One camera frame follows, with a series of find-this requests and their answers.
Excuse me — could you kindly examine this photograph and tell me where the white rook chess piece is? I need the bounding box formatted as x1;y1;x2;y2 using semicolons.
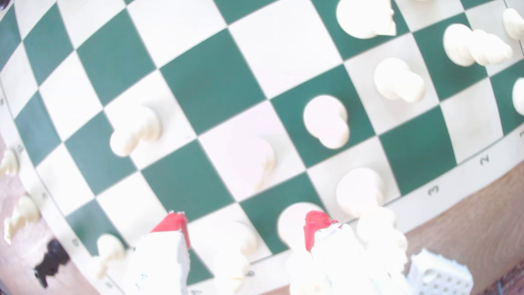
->
512;78;524;116

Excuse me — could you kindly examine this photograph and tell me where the white bishop chess piece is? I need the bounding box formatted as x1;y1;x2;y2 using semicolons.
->
212;221;259;295
443;23;513;67

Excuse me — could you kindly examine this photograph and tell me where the white knight chess piece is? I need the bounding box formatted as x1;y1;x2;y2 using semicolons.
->
3;194;41;245
336;0;397;40

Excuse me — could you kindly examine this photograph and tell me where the black knight chess piece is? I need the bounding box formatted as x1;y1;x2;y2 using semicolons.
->
34;239;71;288

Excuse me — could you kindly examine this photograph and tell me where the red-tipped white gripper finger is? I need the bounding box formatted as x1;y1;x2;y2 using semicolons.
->
304;210;413;295
125;211;192;295

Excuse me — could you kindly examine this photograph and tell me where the white pawn chess piece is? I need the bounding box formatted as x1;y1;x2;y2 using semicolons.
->
109;106;162;157
0;148;20;178
87;234;127;280
223;137;277;194
502;7;524;42
373;57;426;103
303;95;350;150

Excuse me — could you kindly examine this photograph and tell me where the green and cream chess mat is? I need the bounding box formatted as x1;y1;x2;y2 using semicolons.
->
0;0;524;295

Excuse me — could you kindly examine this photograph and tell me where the white king chess piece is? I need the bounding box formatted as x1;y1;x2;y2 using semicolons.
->
336;167;410;267

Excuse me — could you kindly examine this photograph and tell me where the white queen chess piece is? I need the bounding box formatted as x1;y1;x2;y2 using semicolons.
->
278;202;328;295

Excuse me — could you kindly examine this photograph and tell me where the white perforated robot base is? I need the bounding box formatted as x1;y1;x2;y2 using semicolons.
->
407;249;474;295

